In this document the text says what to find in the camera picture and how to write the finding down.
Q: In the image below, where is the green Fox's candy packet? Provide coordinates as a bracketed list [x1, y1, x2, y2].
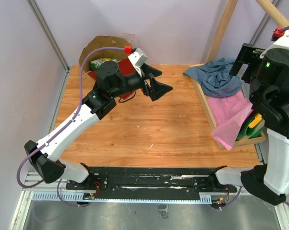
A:
[89, 58, 108, 71]

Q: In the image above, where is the aluminium corner post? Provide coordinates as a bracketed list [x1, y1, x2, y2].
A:
[26, 0, 70, 72]

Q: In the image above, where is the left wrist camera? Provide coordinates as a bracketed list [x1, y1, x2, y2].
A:
[128, 48, 148, 69]

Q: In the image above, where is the blue grey shirt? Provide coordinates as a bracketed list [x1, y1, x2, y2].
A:
[183, 58, 242, 98]

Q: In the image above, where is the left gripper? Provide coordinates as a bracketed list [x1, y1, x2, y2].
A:
[111, 64, 174, 102]

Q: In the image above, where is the yellow clothes hanger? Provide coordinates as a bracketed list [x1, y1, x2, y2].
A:
[248, 114, 262, 128]

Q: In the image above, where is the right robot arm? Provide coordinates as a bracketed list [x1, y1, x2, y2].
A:
[208, 44, 289, 206]

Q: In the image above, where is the green tank top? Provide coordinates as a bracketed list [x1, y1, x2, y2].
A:
[236, 111, 265, 141]

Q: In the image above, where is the pink shirt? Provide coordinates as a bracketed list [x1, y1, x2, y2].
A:
[207, 91, 252, 150]

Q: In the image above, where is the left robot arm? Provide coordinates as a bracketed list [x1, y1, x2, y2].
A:
[24, 61, 173, 190]

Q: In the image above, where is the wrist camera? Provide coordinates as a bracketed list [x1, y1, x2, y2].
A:
[128, 48, 148, 69]
[269, 26, 289, 50]

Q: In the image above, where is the teal candy packet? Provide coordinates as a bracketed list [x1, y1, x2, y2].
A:
[103, 58, 118, 63]

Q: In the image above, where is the white cable duct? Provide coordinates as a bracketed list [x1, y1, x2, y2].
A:
[32, 192, 212, 204]

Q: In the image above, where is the red brown paper bag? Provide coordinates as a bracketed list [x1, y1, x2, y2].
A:
[78, 33, 142, 101]

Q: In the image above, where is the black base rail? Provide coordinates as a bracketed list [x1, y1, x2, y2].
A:
[66, 167, 237, 197]

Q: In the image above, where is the wooden clothes rack frame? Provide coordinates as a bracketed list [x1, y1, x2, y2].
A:
[189, 0, 289, 151]

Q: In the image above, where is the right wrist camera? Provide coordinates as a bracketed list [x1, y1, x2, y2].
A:
[269, 26, 289, 50]

